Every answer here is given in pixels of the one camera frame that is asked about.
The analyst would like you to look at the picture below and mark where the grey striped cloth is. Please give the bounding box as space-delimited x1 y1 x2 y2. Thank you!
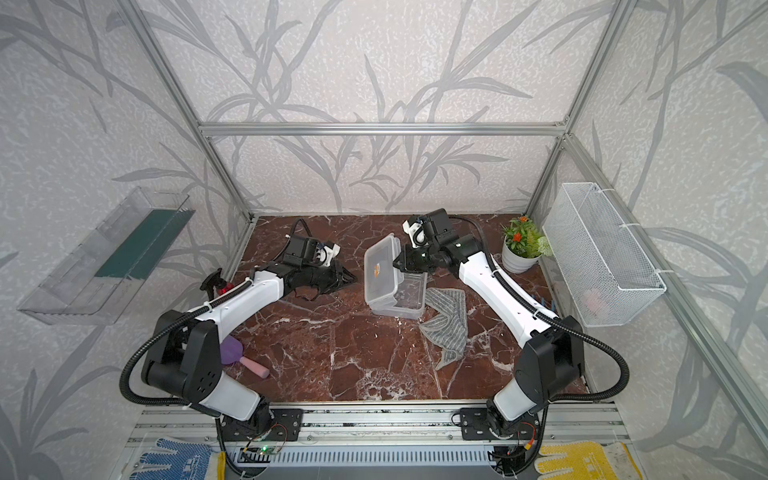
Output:
419 288 468 370

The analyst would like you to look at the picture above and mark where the pink cylinder handle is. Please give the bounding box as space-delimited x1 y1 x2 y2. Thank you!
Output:
238 356 270 379

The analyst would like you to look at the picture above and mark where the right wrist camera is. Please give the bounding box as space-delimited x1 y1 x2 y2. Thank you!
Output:
403 208 458 248

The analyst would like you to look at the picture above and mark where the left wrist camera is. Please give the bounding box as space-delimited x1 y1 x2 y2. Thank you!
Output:
280 235 340 267

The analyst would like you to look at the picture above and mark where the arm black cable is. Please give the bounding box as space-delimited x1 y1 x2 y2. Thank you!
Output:
449 214 630 403
118 278 253 406

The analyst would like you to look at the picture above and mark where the potted plant white pot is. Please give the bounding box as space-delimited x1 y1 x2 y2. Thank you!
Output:
502 216 553 274

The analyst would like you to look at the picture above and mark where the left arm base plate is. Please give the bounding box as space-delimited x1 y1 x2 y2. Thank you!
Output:
220 408 304 442

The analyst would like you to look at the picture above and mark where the green sheet in shelf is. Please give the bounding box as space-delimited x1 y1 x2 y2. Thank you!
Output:
95 209 195 280

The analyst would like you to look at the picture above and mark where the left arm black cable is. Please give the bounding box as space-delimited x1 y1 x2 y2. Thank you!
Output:
118 278 253 406

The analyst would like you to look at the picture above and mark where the translucent plastic lunch box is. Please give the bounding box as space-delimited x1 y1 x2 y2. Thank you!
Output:
370 273 428 320

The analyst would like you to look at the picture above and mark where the aluminium front rail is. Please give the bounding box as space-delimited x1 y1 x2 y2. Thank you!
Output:
126 400 632 447

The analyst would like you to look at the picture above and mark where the yellow work glove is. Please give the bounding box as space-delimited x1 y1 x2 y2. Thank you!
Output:
534 441 643 480

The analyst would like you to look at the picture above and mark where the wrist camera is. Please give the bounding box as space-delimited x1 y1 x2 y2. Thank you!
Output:
280 235 340 267
403 208 458 248

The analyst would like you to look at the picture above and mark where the translucent lunch box lid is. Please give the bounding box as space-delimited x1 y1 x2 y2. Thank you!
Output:
364 233 402 309

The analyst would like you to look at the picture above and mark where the blue white work glove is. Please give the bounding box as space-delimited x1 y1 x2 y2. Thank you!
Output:
128 438 219 480

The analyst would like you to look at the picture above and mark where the clear acrylic wall shelf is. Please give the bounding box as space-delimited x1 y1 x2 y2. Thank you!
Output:
18 187 195 326

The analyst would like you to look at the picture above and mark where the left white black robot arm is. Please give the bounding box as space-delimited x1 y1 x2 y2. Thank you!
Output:
138 260 357 426

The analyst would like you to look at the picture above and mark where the white wire mesh basket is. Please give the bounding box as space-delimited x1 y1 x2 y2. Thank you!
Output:
543 182 666 327

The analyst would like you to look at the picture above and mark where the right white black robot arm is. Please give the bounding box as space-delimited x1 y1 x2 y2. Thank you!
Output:
393 229 583 423

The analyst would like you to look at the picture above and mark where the purple scoop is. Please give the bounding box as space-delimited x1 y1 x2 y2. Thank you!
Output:
220 335 244 365

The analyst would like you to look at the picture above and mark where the pink item in basket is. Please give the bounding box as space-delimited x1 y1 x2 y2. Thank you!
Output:
582 288 610 317

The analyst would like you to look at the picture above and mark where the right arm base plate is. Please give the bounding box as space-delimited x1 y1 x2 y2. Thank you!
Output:
458 407 539 441

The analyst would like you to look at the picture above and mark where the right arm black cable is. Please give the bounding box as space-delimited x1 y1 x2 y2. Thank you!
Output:
449 214 630 403

